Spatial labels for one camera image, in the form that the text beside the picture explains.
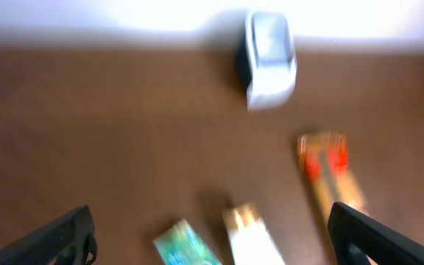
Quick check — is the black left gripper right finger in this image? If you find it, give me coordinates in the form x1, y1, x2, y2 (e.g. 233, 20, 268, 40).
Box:
328, 202, 424, 265

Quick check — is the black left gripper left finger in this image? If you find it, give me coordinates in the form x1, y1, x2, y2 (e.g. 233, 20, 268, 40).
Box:
0, 205, 98, 265

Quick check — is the orange spaghetti packet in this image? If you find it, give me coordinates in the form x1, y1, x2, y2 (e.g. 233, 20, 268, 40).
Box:
297, 131, 370, 225

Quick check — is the white tube with tan cap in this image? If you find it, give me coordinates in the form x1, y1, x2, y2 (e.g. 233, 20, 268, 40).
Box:
223, 202, 286, 265

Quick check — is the small teal tissue pack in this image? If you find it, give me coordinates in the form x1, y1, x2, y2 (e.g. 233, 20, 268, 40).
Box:
153, 219, 222, 265

